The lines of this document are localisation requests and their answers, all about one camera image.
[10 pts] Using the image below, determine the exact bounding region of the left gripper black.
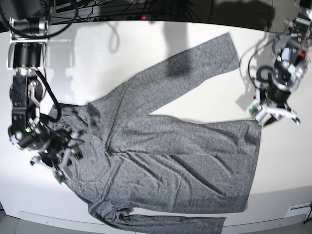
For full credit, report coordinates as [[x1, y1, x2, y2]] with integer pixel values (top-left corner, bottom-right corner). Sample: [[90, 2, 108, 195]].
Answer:
[[258, 78, 293, 127]]

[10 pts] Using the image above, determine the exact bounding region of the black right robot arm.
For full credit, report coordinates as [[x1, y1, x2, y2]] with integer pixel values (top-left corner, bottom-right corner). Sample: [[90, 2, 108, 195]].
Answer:
[[0, 0, 82, 169]]

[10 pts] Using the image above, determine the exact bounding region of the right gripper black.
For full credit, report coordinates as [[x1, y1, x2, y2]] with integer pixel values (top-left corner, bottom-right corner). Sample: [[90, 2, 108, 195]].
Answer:
[[39, 129, 84, 166]]

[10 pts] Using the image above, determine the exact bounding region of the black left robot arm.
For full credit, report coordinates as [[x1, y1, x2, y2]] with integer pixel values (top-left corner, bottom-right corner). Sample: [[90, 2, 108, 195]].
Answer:
[[248, 0, 312, 127]]

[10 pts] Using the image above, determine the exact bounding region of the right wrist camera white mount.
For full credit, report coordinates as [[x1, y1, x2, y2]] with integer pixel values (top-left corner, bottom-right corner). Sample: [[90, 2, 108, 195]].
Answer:
[[29, 130, 83, 184]]

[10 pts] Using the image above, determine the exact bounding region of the black power strip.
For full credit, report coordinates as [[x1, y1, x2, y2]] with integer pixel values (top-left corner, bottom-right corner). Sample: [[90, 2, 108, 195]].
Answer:
[[89, 14, 153, 22]]

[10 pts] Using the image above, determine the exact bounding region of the grey long-sleeve T-shirt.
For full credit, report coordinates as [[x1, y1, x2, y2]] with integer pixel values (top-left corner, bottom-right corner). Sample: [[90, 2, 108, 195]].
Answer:
[[50, 33, 261, 234]]

